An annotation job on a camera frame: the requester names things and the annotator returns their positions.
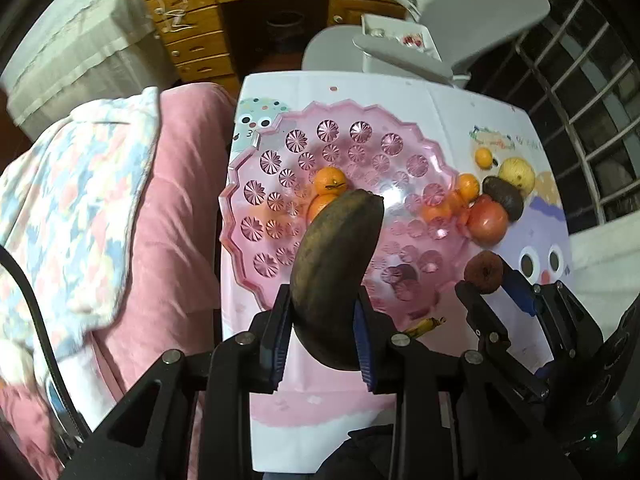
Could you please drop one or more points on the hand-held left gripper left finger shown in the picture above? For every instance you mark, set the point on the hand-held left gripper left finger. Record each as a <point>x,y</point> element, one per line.
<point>282,342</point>

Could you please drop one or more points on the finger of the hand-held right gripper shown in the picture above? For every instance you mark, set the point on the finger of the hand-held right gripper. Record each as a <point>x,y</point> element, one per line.
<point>482,317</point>
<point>520,292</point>

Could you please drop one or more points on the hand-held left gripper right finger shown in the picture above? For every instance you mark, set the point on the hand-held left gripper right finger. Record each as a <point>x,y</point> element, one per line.
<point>362,352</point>

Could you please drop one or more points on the wrinkled brown fruit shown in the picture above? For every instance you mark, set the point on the wrinkled brown fruit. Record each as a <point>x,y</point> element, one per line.
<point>484,272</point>

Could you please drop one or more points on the red apple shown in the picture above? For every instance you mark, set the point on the red apple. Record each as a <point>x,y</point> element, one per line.
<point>487,223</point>

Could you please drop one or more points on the overripe dark banana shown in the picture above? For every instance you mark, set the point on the overripe dark banana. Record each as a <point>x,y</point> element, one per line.
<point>330,270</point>

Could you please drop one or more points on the dark avocado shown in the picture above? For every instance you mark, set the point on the dark avocado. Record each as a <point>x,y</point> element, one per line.
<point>502,198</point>

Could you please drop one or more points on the pink plastic fruit tray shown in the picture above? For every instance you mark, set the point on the pink plastic fruit tray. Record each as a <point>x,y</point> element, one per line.
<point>280,240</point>

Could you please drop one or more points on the small orange mandarin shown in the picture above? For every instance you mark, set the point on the small orange mandarin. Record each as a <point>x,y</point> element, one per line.
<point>435,213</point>
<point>483,157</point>

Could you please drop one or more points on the large orange mandarin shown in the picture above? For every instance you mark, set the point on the large orange mandarin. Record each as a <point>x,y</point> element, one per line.
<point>467,187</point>

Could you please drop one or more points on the yellow lemon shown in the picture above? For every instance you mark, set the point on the yellow lemon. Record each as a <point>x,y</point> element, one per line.
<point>517,171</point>

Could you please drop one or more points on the banana stem piece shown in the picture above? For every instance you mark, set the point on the banana stem piece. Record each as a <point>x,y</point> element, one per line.
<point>422,328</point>

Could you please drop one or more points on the pink blanket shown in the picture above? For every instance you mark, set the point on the pink blanket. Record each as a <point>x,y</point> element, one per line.
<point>175,210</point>

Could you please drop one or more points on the white window grille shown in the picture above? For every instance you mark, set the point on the white window grille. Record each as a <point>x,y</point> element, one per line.
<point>550,72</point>

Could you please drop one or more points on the floral pastel blanket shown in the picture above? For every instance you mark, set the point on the floral pastel blanket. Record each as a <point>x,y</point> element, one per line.
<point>75,185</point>

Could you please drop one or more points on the grey office chair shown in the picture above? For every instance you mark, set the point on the grey office chair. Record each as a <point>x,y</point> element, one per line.
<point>475,10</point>

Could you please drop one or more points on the white plastic tray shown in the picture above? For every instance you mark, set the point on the white plastic tray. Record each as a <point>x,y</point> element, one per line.
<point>387,22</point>

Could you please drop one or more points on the wooden desk with drawers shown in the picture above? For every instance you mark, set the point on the wooden desk with drawers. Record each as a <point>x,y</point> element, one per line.
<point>195,35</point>

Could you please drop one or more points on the piano with white cover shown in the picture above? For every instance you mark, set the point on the piano with white cover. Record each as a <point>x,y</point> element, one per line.
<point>75,35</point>

